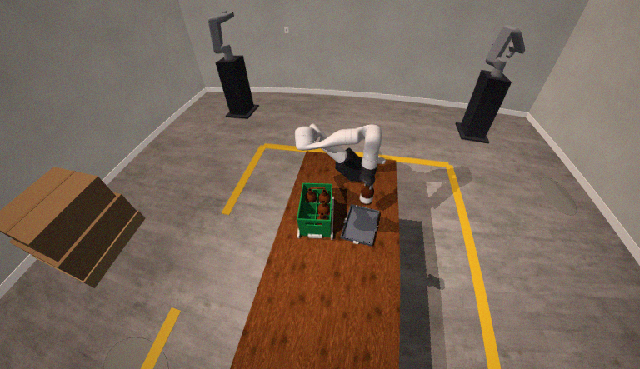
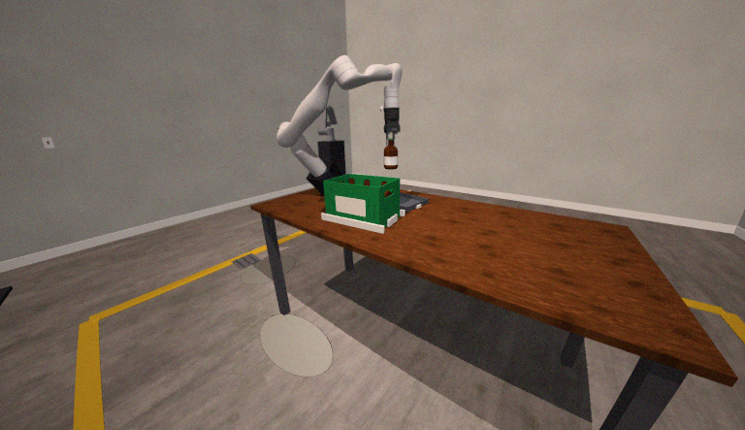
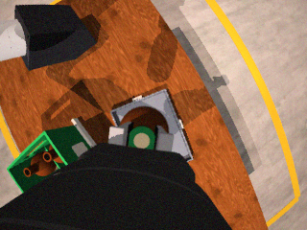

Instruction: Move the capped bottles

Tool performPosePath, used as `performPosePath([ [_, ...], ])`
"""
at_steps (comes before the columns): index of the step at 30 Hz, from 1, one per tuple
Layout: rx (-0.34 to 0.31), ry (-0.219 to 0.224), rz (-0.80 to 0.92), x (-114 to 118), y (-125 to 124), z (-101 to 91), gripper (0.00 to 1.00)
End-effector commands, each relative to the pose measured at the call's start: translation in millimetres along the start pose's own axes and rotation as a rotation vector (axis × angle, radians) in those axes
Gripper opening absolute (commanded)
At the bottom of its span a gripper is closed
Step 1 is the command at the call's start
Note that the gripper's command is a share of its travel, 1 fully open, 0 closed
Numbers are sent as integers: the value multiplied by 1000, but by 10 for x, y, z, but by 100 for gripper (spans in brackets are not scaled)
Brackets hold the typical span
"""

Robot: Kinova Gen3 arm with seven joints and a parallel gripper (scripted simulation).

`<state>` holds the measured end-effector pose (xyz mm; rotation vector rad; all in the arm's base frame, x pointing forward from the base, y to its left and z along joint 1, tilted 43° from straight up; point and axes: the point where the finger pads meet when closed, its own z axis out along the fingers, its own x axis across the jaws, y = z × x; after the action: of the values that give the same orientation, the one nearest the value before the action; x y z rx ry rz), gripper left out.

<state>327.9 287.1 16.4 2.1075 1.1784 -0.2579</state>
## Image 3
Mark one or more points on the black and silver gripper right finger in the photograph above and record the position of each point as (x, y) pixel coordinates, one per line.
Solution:
(163, 140)

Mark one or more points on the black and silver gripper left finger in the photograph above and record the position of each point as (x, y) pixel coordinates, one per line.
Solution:
(119, 135)

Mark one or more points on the green bottle crate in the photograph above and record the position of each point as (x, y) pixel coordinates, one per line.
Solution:
(66, 141)

